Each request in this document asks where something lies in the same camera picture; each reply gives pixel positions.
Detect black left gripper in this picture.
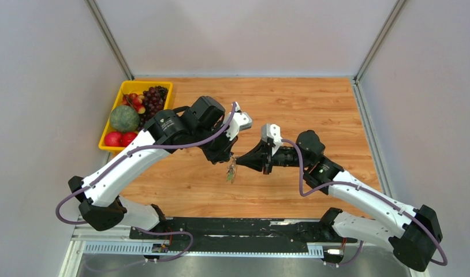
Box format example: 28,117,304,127
192,121,239,165

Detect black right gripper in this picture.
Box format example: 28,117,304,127
235,139,309,175

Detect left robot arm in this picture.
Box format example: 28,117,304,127
55,96,252,239

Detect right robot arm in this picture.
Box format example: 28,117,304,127
235,125,448,272

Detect dark grape bunch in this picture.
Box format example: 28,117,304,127
136,86,168,127

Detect red apple right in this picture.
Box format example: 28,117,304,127
121,132,138,147

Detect red apple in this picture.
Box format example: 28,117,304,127
121,132,138,147
103,131,123,147

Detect small red fruits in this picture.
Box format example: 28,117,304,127
122,93,146,114

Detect green melon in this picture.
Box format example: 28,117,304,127
109,105,140,133

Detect red apple left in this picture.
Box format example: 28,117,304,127
103,131,123,147

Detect yellow plastic bin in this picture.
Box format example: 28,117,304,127
99,81,174,154

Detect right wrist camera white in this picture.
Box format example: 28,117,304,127
261,123,283,156

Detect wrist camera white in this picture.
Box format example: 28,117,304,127
261,123,283,156
223,102,253,141

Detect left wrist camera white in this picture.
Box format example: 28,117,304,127
223,102,253,141

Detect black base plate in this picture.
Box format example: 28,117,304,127
129,217,343,253

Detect aluminium frame rail right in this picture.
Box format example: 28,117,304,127
351,0,408,200

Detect grey cable duct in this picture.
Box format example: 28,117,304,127
84,241,324,258

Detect aluminium frame post left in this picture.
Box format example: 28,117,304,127
84,0,135,80

